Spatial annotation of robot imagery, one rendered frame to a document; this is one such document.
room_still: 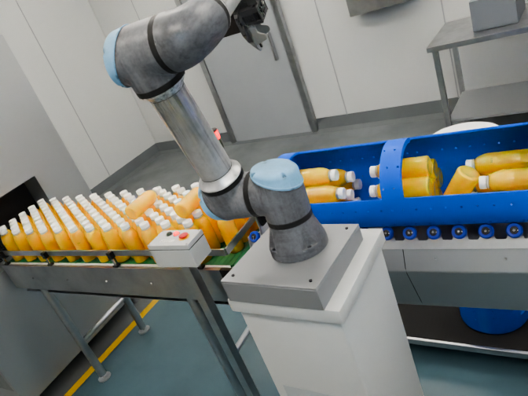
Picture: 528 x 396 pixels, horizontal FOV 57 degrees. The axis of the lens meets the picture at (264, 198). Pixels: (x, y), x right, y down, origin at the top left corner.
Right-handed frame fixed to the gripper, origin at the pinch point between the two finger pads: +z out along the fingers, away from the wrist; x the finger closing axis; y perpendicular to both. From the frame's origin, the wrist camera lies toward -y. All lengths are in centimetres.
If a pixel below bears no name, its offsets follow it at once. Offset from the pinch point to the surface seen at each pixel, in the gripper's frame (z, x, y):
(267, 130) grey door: 275, 277, -186
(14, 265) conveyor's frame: 71, -28, -180
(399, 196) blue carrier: 42, -32, 35
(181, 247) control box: 42, -45, -41
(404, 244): 62, -37, 32
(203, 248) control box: 49, -41, -37
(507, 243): 60, -40, 62
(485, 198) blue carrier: 43, -36, 59
